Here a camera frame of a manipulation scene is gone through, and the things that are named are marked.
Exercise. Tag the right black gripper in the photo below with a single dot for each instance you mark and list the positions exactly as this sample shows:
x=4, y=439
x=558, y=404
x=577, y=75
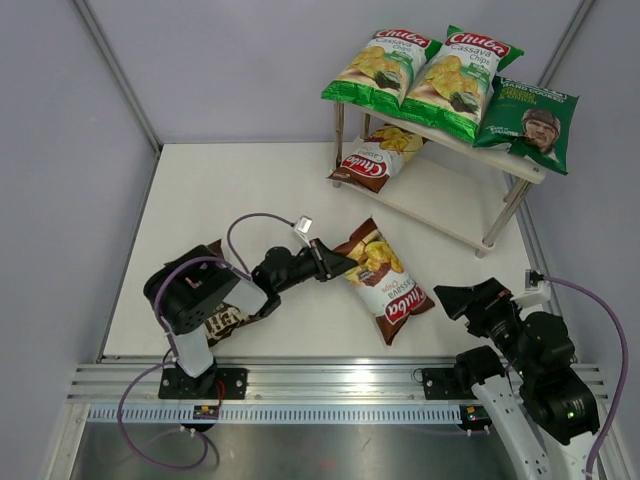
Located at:
x=478, y=301

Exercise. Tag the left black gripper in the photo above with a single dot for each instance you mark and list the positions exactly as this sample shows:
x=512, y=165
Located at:
x=328, y=263

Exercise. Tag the brown Chuba chips bag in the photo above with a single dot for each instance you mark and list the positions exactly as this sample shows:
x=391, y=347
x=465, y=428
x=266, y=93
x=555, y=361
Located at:
x=382, y=282
x=379, y=158

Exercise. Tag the dark green Real chips bag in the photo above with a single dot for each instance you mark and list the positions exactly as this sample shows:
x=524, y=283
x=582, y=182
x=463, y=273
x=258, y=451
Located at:
x=529, y=122

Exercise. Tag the green Chuba cassava chips bag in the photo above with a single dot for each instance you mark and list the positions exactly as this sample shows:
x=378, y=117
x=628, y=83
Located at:
x=381, y=74

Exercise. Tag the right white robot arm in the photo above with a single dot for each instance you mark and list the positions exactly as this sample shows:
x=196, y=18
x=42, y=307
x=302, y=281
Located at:
x=544, y=413

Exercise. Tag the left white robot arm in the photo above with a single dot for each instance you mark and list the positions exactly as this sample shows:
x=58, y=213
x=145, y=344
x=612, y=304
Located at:
x=190, y=290

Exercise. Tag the white two-tier shelf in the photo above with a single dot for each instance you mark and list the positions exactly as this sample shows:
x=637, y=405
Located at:
x=468, y=210

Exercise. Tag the brown Kettle sea salt bag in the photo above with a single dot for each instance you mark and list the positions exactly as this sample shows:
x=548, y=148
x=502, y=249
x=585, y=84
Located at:
x=226, y=318

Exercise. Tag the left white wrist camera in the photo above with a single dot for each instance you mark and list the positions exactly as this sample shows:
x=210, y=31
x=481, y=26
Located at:
x=303, y=225

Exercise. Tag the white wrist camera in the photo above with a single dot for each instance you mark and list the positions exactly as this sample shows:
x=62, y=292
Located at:
x=303, y=225
x=537, y=290

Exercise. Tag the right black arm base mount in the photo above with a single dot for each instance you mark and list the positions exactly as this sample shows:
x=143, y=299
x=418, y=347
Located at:
x=442, y=384

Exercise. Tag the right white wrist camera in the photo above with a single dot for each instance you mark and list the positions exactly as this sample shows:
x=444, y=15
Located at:
x=537, y=290

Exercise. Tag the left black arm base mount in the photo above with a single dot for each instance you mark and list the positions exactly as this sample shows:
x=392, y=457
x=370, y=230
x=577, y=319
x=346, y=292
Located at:
x=230, y=383

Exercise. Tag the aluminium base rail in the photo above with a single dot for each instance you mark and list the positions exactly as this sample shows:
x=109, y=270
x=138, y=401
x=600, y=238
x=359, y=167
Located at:
x=286, y=380

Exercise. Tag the white slotted cable duct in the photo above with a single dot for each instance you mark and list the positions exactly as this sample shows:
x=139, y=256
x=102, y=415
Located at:
x=278, y=414

